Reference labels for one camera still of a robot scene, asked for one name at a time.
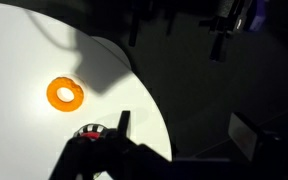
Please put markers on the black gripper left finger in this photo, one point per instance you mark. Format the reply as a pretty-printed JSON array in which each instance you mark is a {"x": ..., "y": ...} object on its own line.
[{"x": 117, "y": 156}]

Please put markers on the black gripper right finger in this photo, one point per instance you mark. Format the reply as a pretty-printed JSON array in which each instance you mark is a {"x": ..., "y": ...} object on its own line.
[{"x": 245, "y": 136}]

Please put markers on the stacker pole with striped base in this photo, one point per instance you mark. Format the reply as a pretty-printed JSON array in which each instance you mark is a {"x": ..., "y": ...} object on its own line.
[{"x": 90, "y": 127}]

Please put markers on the purple equipment block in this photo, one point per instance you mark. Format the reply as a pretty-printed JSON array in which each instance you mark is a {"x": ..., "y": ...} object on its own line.
[{"x": 258, "y": 20}]

